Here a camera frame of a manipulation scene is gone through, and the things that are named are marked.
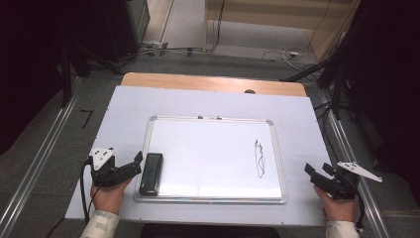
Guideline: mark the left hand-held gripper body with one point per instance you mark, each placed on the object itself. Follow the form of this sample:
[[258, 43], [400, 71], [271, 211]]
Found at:
[[105, 170]]

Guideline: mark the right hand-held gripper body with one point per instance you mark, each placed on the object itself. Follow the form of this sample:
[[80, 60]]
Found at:
[[346, 180]]

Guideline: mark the black whiteboard eraser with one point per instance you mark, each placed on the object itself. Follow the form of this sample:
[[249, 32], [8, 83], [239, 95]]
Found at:
[[151, 174]]

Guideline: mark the white whiteboard with metal frame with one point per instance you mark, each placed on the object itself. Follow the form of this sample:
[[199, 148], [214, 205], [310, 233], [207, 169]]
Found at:
[[211, 158]]

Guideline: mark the person's left hand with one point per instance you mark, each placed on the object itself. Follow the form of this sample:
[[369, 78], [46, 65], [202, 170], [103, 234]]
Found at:
[[109, 196]]

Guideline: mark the person's right hand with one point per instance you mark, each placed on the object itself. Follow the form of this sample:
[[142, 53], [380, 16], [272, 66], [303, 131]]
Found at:
[[336, 206]]

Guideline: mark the black metal stand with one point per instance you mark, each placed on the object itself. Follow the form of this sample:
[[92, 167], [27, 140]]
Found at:
[[336, 86], [66, 79]]

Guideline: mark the grey power strip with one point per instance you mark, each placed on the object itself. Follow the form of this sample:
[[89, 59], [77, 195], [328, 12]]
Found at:
[[154, 47]]

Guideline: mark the black curtain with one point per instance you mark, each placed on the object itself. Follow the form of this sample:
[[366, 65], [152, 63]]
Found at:
[[386, 66], [29, 66]]

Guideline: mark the aluminium floor rail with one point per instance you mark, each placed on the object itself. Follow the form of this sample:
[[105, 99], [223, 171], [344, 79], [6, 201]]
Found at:
[[36, 165], [358, 172]]

